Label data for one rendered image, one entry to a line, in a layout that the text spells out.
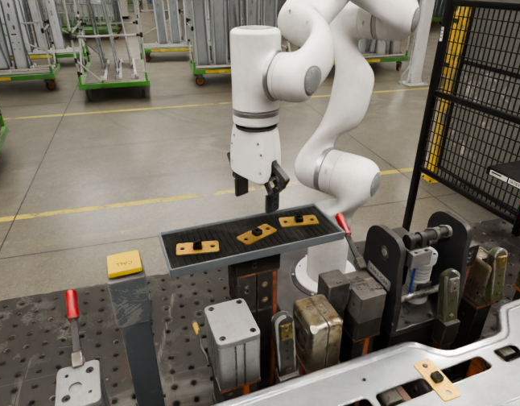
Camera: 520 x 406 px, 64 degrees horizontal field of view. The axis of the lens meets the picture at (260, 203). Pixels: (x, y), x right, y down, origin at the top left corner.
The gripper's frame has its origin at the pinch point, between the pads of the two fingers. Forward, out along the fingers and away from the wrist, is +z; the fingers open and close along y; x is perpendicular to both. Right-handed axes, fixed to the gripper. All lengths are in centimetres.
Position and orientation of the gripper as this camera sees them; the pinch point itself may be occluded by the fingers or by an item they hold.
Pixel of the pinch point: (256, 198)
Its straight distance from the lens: 82.9
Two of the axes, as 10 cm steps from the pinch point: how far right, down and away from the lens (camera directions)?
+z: 0.0, 8.8, 4.8
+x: 7.5, -3.2, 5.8
